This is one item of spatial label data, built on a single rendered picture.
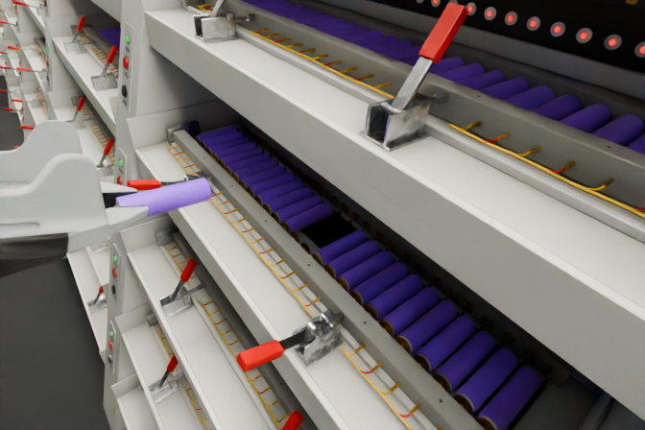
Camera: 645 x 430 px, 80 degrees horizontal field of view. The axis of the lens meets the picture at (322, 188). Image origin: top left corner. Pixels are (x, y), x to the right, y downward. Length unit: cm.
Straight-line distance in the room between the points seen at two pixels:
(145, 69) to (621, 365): 59
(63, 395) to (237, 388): 75
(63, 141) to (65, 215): 5
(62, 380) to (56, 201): 106
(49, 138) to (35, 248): 7
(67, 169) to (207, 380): 40
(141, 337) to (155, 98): 48
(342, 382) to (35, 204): 25
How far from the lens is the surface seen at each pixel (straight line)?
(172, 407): 79
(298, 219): 45
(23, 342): 139
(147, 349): 86
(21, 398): 128
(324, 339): 35
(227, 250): 44
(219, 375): 58
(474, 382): 36
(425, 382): 34
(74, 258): 139
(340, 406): 34
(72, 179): 25
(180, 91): 65
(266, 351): 32
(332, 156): 27
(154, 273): 71
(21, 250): 25
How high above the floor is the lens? 102
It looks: 25 degrees down
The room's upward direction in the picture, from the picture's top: 17 degrees clockwise
